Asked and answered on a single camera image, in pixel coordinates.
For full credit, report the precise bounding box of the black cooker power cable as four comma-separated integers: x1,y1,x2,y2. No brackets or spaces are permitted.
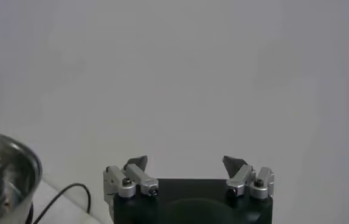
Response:
33,182,92,224

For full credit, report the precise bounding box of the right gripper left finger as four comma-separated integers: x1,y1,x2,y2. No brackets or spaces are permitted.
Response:
103,155,160,211

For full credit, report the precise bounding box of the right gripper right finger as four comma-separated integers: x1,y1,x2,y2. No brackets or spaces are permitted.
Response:
222,155,275,200

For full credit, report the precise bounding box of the steel perforated steamer basket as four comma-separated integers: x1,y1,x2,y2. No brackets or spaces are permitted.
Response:
0,130,43,224

